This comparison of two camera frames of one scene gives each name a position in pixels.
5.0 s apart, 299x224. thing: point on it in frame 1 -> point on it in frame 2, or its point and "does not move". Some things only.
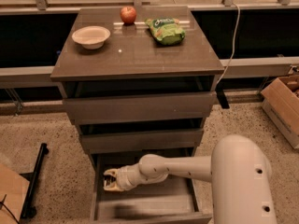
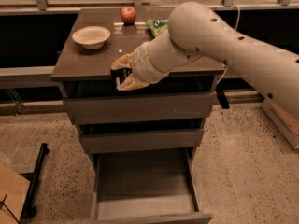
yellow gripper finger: [114, 172] -> [123, 62]
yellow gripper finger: [113, 188] -> [132, 82]
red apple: [128, 15] does not move
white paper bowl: [91, 36] does not move
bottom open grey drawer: [168, 200] does not move
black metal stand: [29, 211] does not move
